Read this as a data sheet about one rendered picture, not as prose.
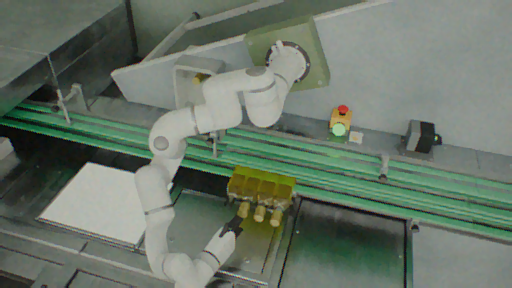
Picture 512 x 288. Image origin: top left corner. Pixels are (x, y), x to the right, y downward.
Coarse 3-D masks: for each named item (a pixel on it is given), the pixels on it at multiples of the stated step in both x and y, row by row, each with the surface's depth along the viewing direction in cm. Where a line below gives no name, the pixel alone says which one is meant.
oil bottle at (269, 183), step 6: (270, 174) 148; (276, 174) 148; (264, 180) 145; (270, 180) 145; (276, 180) 146; (264, 186) 143; (270, 186) 143; (276, 186) 144; (258, 192) 141; (264, 192) 141; (270, 192) 141; (258, 198) 141; (264, 198) 140; (270, 198) 140; (258, 204) 142; (270, 204) 141
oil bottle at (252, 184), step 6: (252, 168) 150; (252, 174) 148; (258, 174) 148; (264, 174) 148; (246, 180) 145; (252, 180) 145; (258, 180) 145; (246, 186) 143; (252, 186) 143; (258, 186) 143; (246, 192) 141; (252, 192) 141; (252, 198) 141
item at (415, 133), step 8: (416, 120) 141; (408, 128) 144; (416, 128) 138; (424, 128) 138; (432, 128) 138; (408, 136) 140; (416, 136) 136; (424, 136) 136; (432, 136) 135; (408, 144) 139; (416, 144) 139; (424, 144) 138; (432, 144) 137; (424, 152) 140
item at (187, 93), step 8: (176, 72) 148; (184, 72) 154; (192, 72) 154; (208, 72) 143; (176, 80) 150; (184, 80) 156; (176, 88) 152; (184, 88) 158; (192, 88) 159; (200, 88) 158; (176, 96) 154; (184, 96) 160; (192, 96) 161; (200, 96) 160; (176, 104) 157; (184, 104) 161; (192, 104) 163
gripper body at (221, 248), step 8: (232, 232) 125; (216, 240) 123; (224, 240) 123; (232, 240) 126; (208, 248) 121; (216, 248) 121; (224, 248) 123; (232, 248) 129; (216, 256) 120; (224, 256) 125
